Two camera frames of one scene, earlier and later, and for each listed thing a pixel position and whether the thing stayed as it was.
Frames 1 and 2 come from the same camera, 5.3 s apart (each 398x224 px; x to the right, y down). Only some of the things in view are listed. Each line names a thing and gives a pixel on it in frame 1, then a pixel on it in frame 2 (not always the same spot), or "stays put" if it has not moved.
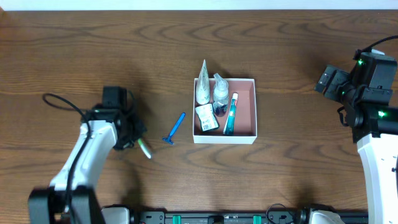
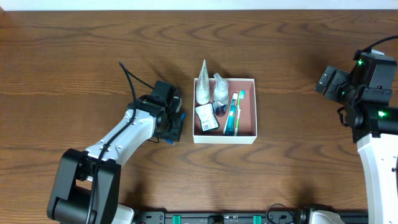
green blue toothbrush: x=144 y=149 to x=242 y=93
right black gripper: x=329 y=82 stays put
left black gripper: x=134 y=134 to x=173 y=130
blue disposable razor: x=175 y=128 stays put
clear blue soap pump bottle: x=221 y=96 stays put
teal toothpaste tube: x=229 y=128 stays put
